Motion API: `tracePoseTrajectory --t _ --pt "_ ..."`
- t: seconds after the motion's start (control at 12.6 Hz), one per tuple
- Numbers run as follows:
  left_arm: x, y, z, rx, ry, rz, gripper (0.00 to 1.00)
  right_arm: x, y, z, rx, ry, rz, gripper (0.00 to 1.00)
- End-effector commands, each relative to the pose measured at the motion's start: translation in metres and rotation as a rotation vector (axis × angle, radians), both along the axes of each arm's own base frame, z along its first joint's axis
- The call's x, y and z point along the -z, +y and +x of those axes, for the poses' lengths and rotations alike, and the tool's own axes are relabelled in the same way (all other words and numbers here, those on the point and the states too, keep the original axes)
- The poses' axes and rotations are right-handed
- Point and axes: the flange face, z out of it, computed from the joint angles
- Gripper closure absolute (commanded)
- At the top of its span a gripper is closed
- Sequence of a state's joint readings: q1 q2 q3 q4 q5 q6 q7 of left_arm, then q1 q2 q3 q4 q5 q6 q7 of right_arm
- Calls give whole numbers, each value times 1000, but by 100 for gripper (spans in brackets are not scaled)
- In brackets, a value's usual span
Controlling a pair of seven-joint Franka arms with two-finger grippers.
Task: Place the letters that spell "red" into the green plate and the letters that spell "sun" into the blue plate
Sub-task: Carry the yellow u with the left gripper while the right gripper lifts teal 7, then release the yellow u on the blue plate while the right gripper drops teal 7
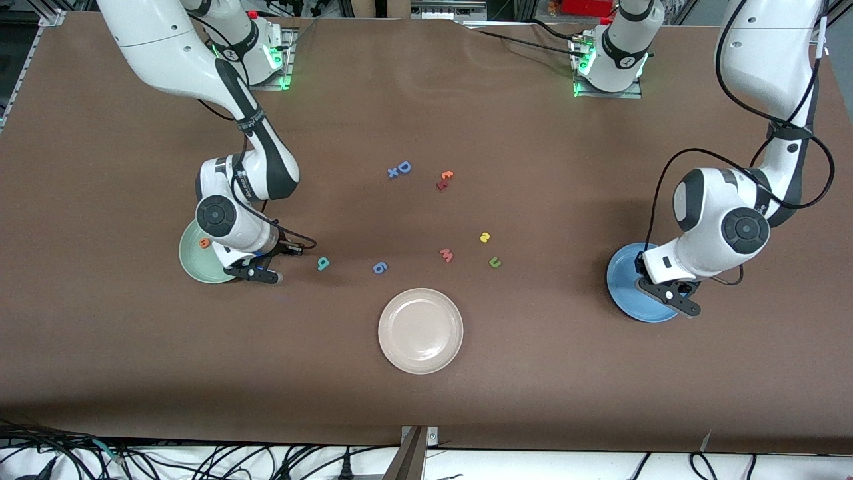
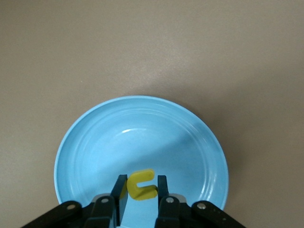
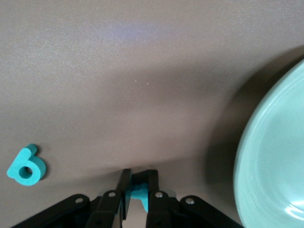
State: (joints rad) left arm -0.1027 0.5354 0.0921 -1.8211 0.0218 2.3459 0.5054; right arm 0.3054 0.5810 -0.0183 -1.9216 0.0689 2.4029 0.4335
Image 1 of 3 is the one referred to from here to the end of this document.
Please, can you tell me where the blue round plate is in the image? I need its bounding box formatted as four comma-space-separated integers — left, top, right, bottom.
606, 242, 680, 324

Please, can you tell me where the green round plate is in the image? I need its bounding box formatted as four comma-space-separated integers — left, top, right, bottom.
178, 220, 234, 285

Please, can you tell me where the beige round plate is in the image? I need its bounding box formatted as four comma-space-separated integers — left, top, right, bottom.
377, 287, 464, 375

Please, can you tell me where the brown table cover sheet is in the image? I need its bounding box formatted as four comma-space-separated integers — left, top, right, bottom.
0, 12, 853, 455

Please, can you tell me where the aluminium leg profile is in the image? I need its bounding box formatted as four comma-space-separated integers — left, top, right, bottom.
382, 427, 428, 480

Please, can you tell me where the red box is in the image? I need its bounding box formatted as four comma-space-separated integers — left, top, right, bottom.
562, 0, 615, 17

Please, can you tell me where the grey device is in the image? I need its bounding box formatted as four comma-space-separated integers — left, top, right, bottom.
410, 0, 487, 21

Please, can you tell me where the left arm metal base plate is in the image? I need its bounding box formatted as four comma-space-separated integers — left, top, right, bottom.
572, 37, 644, 99

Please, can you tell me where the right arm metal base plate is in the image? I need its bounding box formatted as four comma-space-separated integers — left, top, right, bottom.
221, 27, 295, 91

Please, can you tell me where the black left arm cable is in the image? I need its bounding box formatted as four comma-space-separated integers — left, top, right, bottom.
643, 0, 836, 286

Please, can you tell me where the teal floor cable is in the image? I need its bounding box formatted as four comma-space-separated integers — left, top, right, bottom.
93, 439, 126, 465

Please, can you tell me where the small metal bracket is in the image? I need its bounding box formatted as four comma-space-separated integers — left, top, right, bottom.
400, 425, 440, 447

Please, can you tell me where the black base power cable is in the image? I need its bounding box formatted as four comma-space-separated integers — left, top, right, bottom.
526, 19, 587, 42
466, 27, 579, 54

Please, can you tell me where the aluminium frame edge strip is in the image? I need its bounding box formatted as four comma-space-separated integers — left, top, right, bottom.
0, 7, 67, 131

